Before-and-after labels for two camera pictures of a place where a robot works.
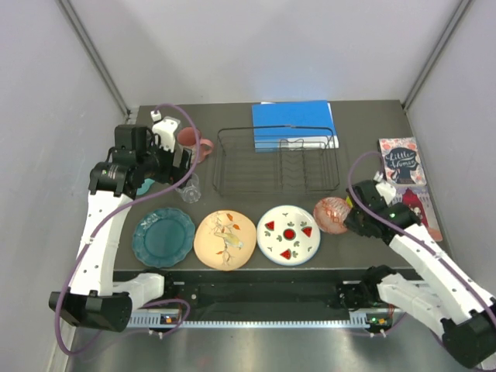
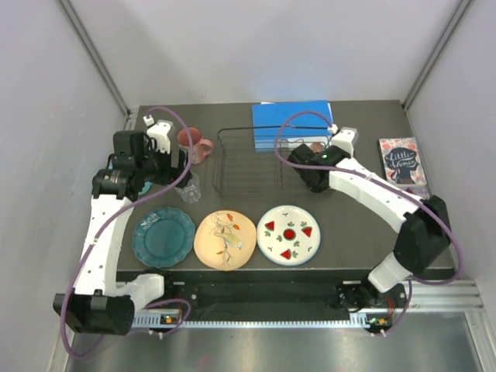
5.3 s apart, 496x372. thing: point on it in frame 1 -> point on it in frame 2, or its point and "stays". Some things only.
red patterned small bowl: (330, 214) -> (316, 147)
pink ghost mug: (186, 138) stays
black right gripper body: (356, 222) -> (313, 189)
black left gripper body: (159, 163) stays
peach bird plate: (225, 239) stays
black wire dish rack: (275, 160) stays
